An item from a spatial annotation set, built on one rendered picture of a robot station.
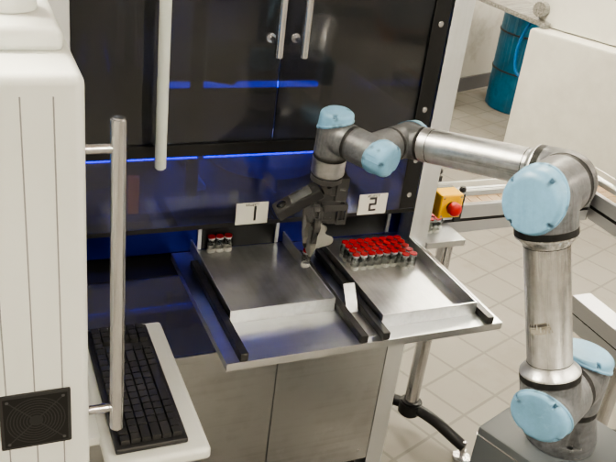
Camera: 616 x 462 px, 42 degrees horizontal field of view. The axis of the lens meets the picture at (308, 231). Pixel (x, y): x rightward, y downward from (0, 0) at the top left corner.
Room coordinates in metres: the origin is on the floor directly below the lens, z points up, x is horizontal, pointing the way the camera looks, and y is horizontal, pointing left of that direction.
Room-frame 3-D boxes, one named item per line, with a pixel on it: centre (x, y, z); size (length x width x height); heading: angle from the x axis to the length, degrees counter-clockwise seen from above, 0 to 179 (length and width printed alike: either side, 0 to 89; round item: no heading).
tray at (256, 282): (1.71, 0.11, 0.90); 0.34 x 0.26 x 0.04; 26
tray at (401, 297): (1.77, -0.24, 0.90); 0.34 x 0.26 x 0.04; 26
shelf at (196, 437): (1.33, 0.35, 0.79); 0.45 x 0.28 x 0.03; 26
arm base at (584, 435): (1.37, -0.60, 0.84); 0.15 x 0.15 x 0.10
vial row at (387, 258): (1.85, -0.20, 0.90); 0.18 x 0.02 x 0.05; 116
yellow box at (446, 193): (2.07, -0.37, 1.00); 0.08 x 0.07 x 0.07; 26
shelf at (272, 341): (1.72, -0.08, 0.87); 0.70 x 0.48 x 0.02; 116
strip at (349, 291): (1.58, -0.14, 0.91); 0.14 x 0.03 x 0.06; 26
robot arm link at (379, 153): (1.58, -0.12, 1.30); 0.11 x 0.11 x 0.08; 53
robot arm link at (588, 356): (1.37, -0.59, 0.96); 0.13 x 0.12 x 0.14; 143
